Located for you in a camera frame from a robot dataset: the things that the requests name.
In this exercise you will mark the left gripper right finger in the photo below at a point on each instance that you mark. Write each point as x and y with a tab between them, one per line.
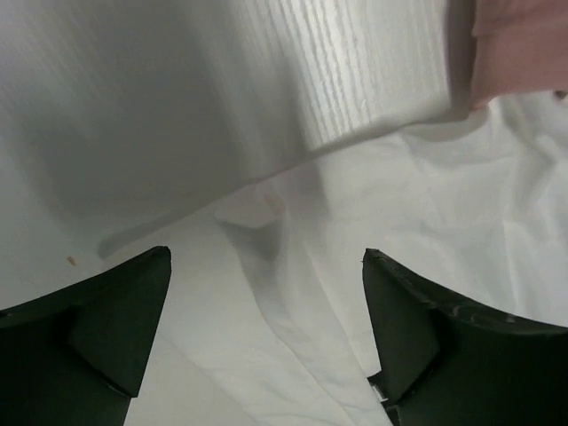
449	360

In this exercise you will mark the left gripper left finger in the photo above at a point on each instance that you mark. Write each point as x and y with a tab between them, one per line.
78	356

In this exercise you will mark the white t shirt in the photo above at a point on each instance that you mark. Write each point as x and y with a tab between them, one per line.
266	323

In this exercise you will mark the folded pink t shirt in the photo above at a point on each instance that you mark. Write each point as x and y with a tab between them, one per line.
521	47

